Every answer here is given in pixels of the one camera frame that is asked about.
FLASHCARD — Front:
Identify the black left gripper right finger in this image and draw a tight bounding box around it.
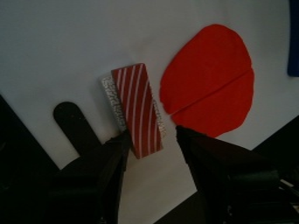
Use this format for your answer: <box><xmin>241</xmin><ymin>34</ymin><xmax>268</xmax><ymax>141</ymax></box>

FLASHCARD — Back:
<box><xmin>173</xmin><ymin>125</ymin><xmax>299</xmax><ymax>224</ymax></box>

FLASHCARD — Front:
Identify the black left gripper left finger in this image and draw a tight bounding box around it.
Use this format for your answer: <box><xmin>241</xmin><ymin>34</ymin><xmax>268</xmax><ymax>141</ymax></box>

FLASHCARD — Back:
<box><xmin>45</xmin><ymin>129</ymin><xmax>133</xmax><ymax>224</ymax></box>

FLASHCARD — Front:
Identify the salmon sushi toy with stripes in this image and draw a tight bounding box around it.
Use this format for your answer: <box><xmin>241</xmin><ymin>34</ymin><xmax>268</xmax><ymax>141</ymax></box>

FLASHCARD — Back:
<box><xmin>101</xmin><ymin>62</ymin><xmax>168</xmax><ymax>160</ymax></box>

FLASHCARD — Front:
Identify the red flat oval piece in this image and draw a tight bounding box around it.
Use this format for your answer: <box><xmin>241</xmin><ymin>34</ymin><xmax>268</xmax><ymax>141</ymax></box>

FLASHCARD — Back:
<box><xmin>158</xmin><ymin>24</ymin><xmax>256</xmax><ymax>139</ymax></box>

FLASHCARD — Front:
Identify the white cutting board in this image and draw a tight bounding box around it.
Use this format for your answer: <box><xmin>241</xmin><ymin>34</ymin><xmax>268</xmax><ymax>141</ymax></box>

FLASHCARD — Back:
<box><xmin>0</xmin><ymin>0</ymin><xmax>299</xmax><ymax>224</ymax></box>

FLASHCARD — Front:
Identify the dark blue flat object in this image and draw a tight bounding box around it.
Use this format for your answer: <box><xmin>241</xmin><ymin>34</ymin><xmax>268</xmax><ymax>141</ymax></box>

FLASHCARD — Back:
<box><xmin>285</xmin><ymin>0</ymin><xmax>299</xmax><ymax>78</ymax></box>

